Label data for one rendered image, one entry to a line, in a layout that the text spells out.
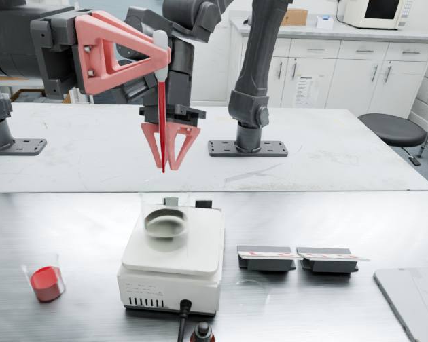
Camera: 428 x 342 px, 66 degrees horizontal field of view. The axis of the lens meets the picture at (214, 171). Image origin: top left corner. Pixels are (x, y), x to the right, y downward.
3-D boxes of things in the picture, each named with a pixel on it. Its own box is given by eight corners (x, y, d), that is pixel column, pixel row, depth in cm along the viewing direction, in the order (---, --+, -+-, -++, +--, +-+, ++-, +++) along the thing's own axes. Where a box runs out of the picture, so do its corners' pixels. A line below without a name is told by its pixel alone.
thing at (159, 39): (154, 78, 32) (153, 29, 30) (168, 79, 32) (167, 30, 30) (153, 80, 32) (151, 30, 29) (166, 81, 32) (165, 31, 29)
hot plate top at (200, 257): (143, 207, 50) (143, 202, 50) (222, 214, 50) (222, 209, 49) (119, 269, 40) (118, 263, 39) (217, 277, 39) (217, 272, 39)
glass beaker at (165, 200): (134, 235, 44) (129, 183, 40) (176, 219, 47) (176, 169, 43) (157, 270, 39) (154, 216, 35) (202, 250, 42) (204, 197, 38)
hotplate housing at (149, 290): (153, 214, 61) (151, 178, 56) (224, 220, 60) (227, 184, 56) (115, 326, 42) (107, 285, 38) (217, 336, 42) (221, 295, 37)
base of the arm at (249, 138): (294, 127, 78) (287, 116, 84) (210, 127, 76) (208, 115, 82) (289, 157, 82) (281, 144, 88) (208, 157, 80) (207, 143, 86)
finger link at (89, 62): (176, 12, 33) (83, 7, 33) (160, 22, 27) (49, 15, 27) (176, 79, 36) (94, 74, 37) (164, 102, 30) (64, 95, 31)
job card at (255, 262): (236, 246, 55) (238, 228, 53) (289, 248, 55) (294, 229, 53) (239, 275, 50) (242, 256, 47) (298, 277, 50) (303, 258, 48)
